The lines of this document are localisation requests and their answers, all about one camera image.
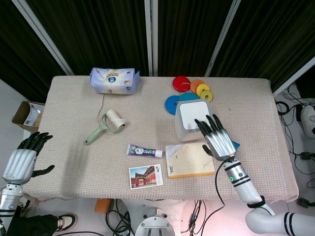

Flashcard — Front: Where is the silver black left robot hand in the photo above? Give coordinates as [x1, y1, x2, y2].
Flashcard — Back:
[1, 132, 55, 184]

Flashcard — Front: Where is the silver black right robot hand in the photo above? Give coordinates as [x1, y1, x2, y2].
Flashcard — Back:
[194, 114, 237, 162]

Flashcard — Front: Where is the grey white square container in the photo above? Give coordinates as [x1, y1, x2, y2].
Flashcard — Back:
[174, 98, 214, 143]

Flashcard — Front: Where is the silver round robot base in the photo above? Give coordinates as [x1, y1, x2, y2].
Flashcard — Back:
[134, 207, 174, 236]

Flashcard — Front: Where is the worn cream book yellow spine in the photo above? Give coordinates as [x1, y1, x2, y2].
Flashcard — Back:
[165, 141, 216, 179]

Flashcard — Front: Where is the open cardboard box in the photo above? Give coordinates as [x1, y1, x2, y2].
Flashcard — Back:
[11, 100, 45, 134]

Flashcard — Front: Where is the beige waffle tablecloth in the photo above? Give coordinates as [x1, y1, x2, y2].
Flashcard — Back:
[22, 75, 300, 203]

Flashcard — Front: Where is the black trouser leg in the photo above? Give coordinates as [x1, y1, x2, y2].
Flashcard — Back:
[5, 213, 59, 236]

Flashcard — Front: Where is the black white sneaker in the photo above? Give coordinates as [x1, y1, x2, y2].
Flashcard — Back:
[56, 213, 78, 232]

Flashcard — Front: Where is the purple white toothpaste tube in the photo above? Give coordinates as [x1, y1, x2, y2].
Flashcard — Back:
[126, 144, 163, 158]

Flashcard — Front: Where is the red palace postcard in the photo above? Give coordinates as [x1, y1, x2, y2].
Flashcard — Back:
[128, 163, 164, 190]

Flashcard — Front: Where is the small orange box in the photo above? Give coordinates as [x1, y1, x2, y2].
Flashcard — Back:
[94, 198, 112, 213]

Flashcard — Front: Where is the white shoe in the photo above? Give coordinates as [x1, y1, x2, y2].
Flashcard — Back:
[301, 104, 315, 139]

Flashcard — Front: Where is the dark green partition panel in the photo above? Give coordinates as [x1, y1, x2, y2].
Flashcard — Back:
[25, 0, 150, 76]
[157, 0, 237, 77]
[213, 0, 315, 92]
[0, 0, 67, 103]

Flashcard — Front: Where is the pale blue tissue pack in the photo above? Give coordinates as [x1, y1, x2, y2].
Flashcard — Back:
[89, 67, 141, 95]

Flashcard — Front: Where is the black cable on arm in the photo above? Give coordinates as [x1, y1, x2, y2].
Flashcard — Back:
[215, 158, 234, 206]

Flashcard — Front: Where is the lime green stacking ring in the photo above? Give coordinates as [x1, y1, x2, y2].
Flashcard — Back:
[199, 89, 213, 103]

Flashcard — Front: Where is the teal stacking ring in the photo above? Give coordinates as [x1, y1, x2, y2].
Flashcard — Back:
[179, 92, 201, 103]

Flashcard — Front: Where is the yellow stacking ring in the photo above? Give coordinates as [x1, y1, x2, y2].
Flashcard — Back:
[195, 84, 211, 97]

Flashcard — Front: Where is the blue stacking ring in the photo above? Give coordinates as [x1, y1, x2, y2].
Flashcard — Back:
[164, 95, 182, 116]

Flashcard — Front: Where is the orange stacking ring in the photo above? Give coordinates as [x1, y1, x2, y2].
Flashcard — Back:
[190, 79, 206, 93]

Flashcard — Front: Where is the red stacking ring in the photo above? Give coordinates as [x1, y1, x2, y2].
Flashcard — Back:
[172, 76, 191, 94]

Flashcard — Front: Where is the black floor cable bundle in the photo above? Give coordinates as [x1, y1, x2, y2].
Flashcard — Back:
[105, 198, 135, 236]
[180, 199, 223, 235]
[275, 83, 315, 178]

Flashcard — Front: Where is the white partition frame post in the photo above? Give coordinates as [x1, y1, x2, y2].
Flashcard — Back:
[205, 0, 243, 78]
[271, 56, 315, 97]
[10, 0, 74, 76]
[144, 0, 159, 77]

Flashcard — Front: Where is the green handled lint roller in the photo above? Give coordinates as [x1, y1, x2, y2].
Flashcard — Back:
[84, 109, 127, 146]

